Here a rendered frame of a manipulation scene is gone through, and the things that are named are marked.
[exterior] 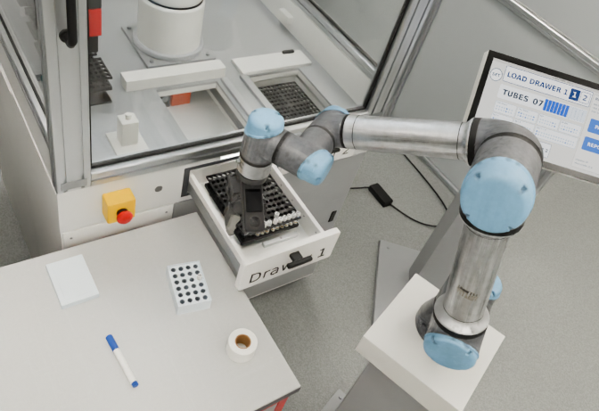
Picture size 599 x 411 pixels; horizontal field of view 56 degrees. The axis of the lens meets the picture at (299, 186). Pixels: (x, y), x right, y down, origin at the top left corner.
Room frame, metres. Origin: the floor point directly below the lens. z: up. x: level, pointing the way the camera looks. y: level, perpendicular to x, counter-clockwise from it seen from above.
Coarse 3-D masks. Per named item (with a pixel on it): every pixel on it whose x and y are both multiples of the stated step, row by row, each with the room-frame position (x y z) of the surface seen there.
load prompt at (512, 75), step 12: (516, 72) 1.72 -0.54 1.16; (528, 72) 1.73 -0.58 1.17; (516, 84) 1.70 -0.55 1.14; (528, 84) 1.70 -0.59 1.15; (540, 84) 1.71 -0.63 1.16; (552, 84) 1.72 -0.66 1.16; (564, 84) 1.73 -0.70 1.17; (564, 96) 1.71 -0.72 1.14; (576, 96) 1.72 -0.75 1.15; (588, 96) 1.73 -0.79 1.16
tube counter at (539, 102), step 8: (536, 96) 1.69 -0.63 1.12; (536, 104) 1.67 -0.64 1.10; (544, 104) 1.68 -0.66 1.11; (552, 104) 1.69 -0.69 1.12; (560, 104) 1.69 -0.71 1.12; (568, 104) 1.70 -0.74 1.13; (552, 112) 1.67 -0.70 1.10; (560, 112) 1.68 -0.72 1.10; (568, 112) 1.68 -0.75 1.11; (576, 112) 1.69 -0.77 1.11; (584, 112) 1.70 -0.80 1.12; (576, 120) 1.67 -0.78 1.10; (584, 120) 1.68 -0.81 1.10
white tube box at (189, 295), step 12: (180, 264) 0.85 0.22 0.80; (192, 264) 0.86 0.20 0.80; (168, 276) 0.81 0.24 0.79; (180, 276) 0.82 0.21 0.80; (192, 276) 0.83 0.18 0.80; (180, 288) 0.79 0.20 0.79; (192, 288) 0.80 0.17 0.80; (204, 288) 0.81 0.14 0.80; (180, 300) 0.75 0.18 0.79; (192, 300) 0.77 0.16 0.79; (204, 300) 0.77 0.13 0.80; (180, 312) 0.74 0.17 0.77
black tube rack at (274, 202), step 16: (208, 176) 1.08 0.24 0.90; (224, 176) 1.10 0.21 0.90; (224, 192) 1.04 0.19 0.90; (272, 192) 1.10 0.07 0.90; (224, 208) 1.02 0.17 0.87; (272, 208) 1.05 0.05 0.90; (288, 208) 1.07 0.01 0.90; (240, 224) 0.95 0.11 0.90; (272, 224) 0.99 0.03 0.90; (240, 240) 0.93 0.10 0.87; (256, 240) 0.95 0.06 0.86
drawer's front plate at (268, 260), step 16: (304, 240) 0.95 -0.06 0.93; (320, 240) 0.97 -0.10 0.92; (336, 240) 1.02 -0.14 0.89; (256, 256) 0.85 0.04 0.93; (272, 256) 0.87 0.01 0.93; (288, 256) 0.91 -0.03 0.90; (304, 256) 0.95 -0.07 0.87; (240, 272) 0.82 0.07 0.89; (256, 272) 0.84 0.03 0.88; (240, 288) 0.82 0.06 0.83
